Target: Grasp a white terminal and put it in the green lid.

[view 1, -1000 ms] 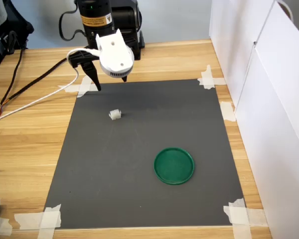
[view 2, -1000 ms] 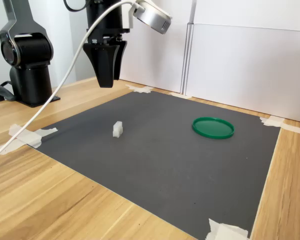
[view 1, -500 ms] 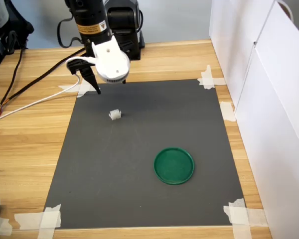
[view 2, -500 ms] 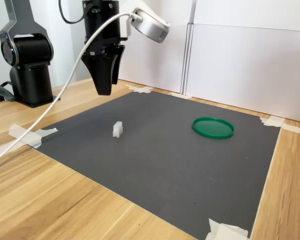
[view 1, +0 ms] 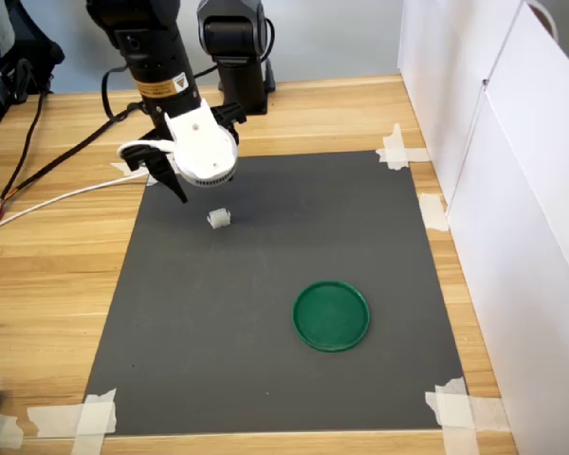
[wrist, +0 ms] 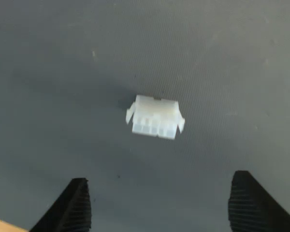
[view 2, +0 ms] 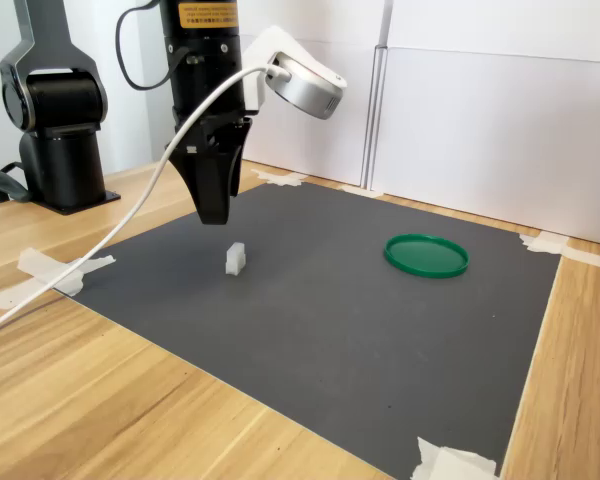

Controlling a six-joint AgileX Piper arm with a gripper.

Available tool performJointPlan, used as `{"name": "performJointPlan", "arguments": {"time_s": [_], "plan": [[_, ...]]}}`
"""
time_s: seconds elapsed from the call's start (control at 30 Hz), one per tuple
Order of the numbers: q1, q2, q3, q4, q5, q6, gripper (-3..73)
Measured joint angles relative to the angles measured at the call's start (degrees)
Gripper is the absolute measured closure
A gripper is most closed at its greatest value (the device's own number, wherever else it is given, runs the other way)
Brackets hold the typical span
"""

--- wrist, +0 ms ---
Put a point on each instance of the white plastic terminal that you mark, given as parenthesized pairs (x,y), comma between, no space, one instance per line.
(154,118)

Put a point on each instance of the dark grey mat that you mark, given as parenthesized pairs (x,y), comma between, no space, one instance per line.
(145,72)

